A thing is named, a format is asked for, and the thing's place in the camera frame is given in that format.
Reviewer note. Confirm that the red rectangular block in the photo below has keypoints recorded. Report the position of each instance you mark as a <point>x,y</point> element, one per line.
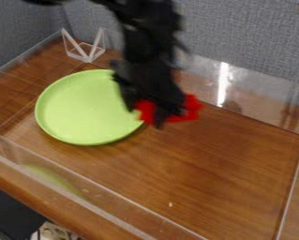
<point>192,106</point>

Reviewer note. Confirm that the clear acrylic enclosure wall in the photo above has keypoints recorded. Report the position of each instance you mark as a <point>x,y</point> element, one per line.
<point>212,179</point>

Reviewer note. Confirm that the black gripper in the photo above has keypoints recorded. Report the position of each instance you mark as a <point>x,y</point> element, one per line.
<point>147,81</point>

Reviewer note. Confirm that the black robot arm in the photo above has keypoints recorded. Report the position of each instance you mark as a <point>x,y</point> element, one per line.
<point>148,23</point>

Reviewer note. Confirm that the green round plate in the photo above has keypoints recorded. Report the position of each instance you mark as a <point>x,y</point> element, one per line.
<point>80,111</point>

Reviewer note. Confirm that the clear acrylic corner bracket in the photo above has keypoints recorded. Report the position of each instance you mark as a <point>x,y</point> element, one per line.
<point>83,51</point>

